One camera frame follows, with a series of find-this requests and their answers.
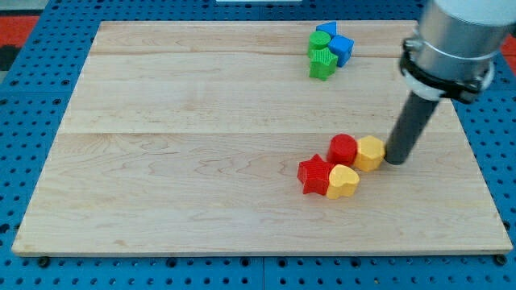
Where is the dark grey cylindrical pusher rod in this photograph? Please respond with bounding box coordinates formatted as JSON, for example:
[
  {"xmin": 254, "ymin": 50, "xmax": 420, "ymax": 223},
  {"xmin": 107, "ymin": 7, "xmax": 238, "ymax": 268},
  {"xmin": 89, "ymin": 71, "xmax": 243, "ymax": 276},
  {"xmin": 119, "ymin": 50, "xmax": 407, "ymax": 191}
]
[{"xmin": 385, "ymin": 92, "xmax": 439, "ymax": 165}]

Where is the red cylinder block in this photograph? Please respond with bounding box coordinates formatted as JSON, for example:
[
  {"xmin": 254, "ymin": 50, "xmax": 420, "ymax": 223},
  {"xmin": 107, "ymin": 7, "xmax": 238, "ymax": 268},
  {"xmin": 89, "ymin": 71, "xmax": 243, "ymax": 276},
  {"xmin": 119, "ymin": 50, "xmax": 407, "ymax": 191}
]
[{"xmin": 327, "ymin": 134, "xmax": 357, "ymax": 166}]

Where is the blue triangle block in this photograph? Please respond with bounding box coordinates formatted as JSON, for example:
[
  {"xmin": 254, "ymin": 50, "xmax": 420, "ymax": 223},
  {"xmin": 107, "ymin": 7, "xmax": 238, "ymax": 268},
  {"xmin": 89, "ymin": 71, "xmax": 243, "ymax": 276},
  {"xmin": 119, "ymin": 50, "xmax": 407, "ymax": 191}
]
[{"xmin": 316, "ymin": 21, "xmax": 338, "ymax": 38}]

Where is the blue cube block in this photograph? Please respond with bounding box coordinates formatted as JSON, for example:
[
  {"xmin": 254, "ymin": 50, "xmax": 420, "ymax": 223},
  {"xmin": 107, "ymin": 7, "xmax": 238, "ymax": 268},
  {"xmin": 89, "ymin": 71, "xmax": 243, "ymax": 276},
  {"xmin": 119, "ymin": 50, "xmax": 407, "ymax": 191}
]
[{"xmin": 328, "ymin": 35, "xmax": 355, "ymax": 68}]

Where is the yellow heart block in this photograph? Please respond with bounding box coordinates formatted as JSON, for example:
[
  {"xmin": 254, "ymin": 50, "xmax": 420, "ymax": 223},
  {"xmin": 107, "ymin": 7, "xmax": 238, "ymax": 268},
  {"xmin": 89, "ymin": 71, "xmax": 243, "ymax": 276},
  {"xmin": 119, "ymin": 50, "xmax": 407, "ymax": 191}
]
[{"xmin": 326, "ymin": 164, "xmax": 360, "ymax": 199}]

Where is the red star block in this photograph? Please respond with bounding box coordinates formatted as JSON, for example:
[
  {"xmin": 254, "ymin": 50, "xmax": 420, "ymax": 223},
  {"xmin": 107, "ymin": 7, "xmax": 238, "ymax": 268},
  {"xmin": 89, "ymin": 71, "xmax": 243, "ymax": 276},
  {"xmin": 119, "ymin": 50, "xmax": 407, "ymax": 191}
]
[{"xmin": 297, "ymin": 154, "xmax": 335, "ymax": 196}]

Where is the yellow pentagon block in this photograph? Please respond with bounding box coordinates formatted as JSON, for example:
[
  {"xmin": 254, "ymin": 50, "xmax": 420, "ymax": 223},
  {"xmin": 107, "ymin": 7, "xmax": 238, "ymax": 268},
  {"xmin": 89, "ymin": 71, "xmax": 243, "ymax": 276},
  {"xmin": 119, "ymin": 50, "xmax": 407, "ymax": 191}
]
[{"xmin": 353, "ymin": 135, "xmax": 385, "ymax": 172}]

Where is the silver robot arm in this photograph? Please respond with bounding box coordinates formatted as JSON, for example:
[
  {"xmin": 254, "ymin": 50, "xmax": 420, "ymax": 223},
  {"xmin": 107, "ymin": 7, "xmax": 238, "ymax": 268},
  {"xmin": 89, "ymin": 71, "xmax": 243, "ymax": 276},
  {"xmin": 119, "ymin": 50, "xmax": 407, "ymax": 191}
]
[{"xmin": 400, "ymin": 0, "xmax": 515, "ymax": 104}]

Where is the green star block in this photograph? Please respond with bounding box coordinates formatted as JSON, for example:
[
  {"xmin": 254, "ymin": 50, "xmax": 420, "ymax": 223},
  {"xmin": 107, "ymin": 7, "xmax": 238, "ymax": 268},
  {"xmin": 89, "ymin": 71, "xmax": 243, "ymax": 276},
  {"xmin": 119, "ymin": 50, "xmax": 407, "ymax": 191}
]
[{"xmin": 309, "ymin": 48, "xmax": 338, "ymax": 81}]

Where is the green cylinder block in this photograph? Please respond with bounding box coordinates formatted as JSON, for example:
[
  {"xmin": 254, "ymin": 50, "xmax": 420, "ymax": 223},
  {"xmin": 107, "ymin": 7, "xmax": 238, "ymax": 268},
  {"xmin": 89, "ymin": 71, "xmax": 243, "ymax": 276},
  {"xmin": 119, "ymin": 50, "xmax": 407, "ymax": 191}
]
[{"xmin": 307, "ymin": 31, "xmax": 331, "ymax": 57}]

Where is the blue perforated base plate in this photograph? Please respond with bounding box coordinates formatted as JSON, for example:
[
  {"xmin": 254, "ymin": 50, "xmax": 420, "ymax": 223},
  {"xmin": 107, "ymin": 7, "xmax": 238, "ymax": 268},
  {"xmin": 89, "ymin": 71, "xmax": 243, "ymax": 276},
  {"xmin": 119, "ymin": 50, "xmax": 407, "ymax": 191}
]
[{"xmin": 1, "ymin": 0, "xmax": 515, "ymax": 289}]

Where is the light wooden board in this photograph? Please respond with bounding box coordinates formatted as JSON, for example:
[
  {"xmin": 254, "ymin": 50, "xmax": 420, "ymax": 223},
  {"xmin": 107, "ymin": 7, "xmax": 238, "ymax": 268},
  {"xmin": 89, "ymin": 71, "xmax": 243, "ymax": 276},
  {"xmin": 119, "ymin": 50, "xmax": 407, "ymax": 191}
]
[{"xmin": 12, "ymin": 21, "xmax": 513, "ymax": 257}]

